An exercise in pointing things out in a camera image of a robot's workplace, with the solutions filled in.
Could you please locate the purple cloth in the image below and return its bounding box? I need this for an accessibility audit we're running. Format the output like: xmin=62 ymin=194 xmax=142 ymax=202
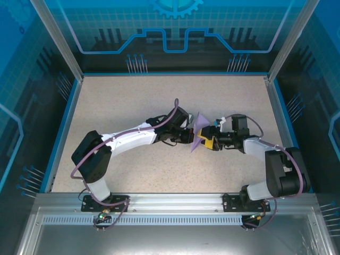
xmin=190 ymin=112 xmax=211 ymax=154

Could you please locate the blue grid print side panel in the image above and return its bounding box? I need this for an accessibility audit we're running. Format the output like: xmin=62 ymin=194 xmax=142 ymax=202
xmin=0 ymin=0 xmax=80 ymax=255
xmin=273 ymin=0 xmax=340 ymax=255

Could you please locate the grey metal tray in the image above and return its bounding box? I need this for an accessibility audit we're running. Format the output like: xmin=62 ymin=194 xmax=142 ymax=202
xmin=15 ymin=207 xmax=330 ymax=255

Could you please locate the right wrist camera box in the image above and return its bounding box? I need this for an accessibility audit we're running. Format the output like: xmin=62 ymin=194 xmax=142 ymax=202
xmin=212 ymin=116 xmax=227 ymax=129

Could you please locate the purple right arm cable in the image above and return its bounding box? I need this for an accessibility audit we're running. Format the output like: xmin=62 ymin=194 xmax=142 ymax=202
xmin=224 ymin=114 xmax=306 ymax=232

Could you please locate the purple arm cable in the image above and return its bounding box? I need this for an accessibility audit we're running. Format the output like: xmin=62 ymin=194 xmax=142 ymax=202
xmin=70 ymin=98 xmax=180 ymax=232
xmin=224 ymin=114 xmax=306 ymax=232

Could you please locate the aluminium side rail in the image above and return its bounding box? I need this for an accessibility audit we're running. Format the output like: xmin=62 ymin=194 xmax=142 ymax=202
xmin=264 ymin=76 xmax=306 ymax=192
xmin=44 ymin=75 xmax=85 ymax=193

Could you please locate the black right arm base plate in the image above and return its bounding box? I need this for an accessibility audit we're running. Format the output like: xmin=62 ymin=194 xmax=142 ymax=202
xmin=222 ymin=193 xmax=271 ymax=213

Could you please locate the aluminium mounting rail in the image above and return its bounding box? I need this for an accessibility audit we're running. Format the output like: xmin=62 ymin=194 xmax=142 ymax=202
xmin=34 ymin=192 xmax=318 ymax=214

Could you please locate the dark circuit print wall panel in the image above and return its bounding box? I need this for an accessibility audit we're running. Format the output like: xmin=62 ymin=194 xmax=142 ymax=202
xmin=39 ymin=0 xmax=311 ymax=74

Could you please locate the cable connector with green light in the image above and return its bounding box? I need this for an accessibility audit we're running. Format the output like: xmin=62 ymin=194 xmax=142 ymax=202
xmin=97 ymin=208 xmax=111 ymax=223
xmin=248 ymin=212 xmax=266 ymax=223

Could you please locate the slotted grey cable duct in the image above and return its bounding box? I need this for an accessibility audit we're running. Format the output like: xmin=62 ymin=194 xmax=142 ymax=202
xmin=41 ymin=215 xmax=247 ymax=226

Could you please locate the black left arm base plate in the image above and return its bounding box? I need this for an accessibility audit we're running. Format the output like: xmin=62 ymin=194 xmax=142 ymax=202
xmin=81 ymin=194 xmax=131 ymax=213

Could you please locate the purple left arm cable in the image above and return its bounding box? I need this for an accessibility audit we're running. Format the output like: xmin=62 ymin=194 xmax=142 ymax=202
xmin=70 ymin=98 xmax=180 ymax=232

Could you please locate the thin black cable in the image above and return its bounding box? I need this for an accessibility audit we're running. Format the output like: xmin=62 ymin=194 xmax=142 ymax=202
xmin=77 ymin=187 xmax=92 ymax=202

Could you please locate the aluminium frame post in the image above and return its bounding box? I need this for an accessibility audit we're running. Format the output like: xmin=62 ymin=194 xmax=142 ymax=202
xmin=29 ymin=0 xmax=85 ymax=81
xmin=266 ymin=0 xmax=321 ymax=82

